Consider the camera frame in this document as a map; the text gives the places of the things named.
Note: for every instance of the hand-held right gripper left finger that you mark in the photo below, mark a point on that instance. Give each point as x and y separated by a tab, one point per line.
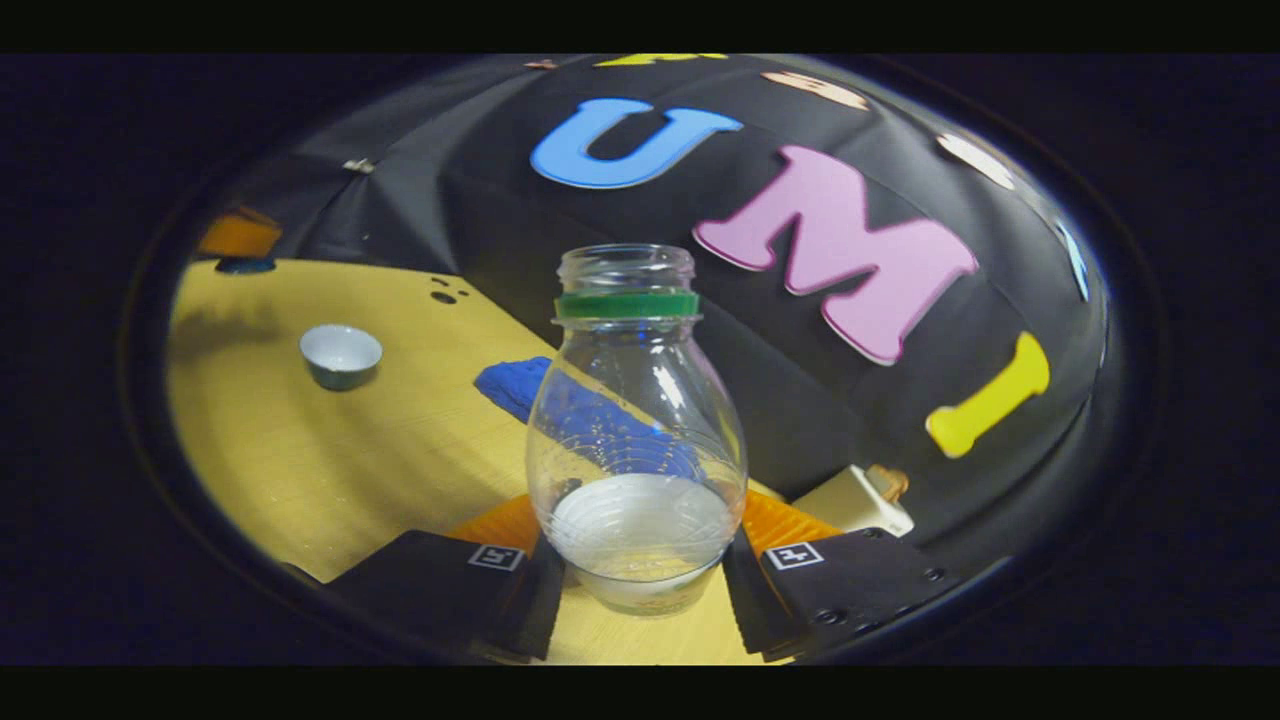
440	590

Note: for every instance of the white teacup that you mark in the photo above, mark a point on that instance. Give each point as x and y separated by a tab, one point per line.
340	355

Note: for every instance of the clear plastic water bottle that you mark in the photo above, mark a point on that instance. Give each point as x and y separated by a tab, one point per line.
640	400

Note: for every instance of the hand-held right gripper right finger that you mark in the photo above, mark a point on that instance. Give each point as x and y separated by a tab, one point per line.
860	590

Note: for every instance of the bread slice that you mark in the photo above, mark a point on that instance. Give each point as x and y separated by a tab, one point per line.
888	482

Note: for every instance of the blue towel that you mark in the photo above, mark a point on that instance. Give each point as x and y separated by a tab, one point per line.
510	385

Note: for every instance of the silver clip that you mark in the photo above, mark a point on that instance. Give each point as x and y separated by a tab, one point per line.
358	166

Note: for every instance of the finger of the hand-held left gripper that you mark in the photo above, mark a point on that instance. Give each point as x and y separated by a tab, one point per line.
238	237

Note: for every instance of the white toaster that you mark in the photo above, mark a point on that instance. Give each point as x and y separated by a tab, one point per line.
850	500

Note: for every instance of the dark blue teacup lid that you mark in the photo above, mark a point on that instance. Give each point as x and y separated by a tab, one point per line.
245	266

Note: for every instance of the black backdrop cloth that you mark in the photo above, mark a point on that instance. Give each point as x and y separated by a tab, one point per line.
850	400

